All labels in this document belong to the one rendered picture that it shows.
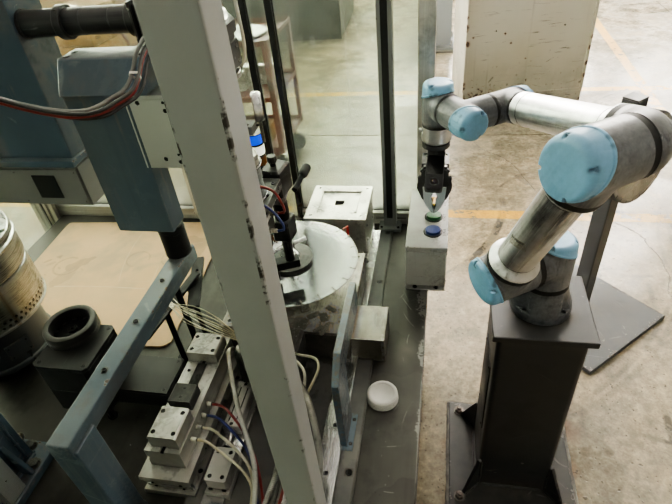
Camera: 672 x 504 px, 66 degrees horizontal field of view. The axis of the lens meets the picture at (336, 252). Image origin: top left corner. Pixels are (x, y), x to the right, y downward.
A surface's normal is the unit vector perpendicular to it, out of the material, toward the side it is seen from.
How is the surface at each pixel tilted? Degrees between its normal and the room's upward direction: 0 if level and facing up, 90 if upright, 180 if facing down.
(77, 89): 59
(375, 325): 0
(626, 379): 0
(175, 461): 90
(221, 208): 90
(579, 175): 82
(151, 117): 90
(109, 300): 0
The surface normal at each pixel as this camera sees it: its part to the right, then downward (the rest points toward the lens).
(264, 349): -0.17, 0.62
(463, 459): -0.09, -0.78
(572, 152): -0.90, 0.25
